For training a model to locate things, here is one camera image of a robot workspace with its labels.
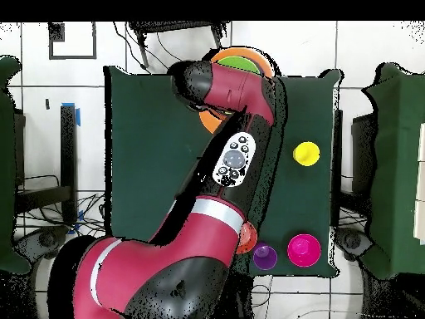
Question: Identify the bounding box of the large orange bowl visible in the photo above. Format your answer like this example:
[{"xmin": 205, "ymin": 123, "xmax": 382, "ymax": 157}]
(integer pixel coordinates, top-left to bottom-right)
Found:
[
  {"xmin": 198, "ymin": 110, "xmax": 230, "ymax": 135},
  {"xmin": 209, "ymin": 47, "xmax": 276, "ymax": 79}
]

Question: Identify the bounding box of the small red-orange bowl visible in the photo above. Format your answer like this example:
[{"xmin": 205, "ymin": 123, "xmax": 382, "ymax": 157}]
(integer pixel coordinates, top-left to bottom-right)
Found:
[{"xmin": 236, "ymin": 220, "xmax": 259, "ymax": 255}]

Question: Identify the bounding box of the neighbouring green table cloth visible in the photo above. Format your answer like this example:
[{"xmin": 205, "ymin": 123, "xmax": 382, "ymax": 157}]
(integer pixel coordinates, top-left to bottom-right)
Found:
[
  {"xmin": 0, "ymin": 56, "xmax": 32, "ymax": 275},
  {"xmin": 359, "ymin": 62, "xmax": 425, "ymax": 280}
]

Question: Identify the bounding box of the black metal stand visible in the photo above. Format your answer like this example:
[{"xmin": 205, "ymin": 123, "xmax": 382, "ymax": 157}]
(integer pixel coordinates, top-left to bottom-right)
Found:
[{"xmin": 127, "ymin": 21, "xmax": 230, "ymax": 69}]

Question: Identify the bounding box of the purple cup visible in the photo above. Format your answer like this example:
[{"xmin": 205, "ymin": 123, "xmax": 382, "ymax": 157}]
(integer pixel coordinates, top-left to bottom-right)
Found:
[{"xmin": 252, "ymin": 242, "xmax": 279, "ymax": 271}]

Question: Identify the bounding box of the dark green tablecloth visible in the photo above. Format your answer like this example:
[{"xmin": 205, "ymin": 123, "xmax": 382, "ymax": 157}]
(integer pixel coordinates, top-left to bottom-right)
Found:
[{"xmin": 104, "ymin": 65, "xmax": 343, "ymax": 278}]

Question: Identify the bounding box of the black beam with blue tape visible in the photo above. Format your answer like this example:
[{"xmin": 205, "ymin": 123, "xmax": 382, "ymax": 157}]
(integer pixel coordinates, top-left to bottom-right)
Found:
[{"xmin": 14, "ymin": 102, "xmax": 81, "ymax": 227}]

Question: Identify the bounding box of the yellow cup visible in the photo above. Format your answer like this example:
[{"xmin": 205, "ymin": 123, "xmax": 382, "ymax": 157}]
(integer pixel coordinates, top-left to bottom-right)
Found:
[{"xmin": 292, "ymin": 141, "xmax": 321, "ymax": 167}]

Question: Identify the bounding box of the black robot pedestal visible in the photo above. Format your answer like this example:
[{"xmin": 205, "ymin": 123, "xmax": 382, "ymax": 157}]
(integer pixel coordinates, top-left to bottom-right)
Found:
[{"xmin": 232, "ymin": 275, "xmax": 256, "ymax": 319}]

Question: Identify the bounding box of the bundle of floor cables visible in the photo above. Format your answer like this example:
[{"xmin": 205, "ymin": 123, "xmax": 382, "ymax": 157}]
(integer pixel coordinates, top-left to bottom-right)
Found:
[{"xmin": 16, "ymin": 174, "xmax": 110, "ymax": 238}]

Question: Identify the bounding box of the green bowl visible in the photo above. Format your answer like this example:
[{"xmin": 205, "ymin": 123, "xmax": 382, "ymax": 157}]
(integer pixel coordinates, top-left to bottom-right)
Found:
[{"xmin": 216, "ymin": 56, "xmax": 261, "ymax": 76}]

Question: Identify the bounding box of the pink bowl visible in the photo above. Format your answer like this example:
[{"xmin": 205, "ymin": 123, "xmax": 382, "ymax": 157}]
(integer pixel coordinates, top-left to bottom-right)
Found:
[{"xmin": 286, "ymin": 233, "xmax": 323, "ymax": 268}]

